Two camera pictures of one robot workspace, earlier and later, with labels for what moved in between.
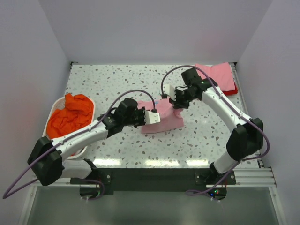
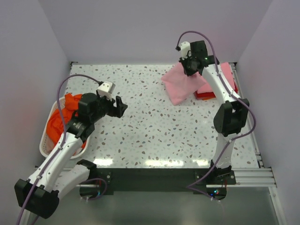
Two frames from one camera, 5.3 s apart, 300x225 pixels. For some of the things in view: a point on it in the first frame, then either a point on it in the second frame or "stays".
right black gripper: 176,104 → 183,62
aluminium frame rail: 243,177 stays
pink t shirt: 169,117 → 179,86
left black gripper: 141,112 → 117,111
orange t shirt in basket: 78,109 stays
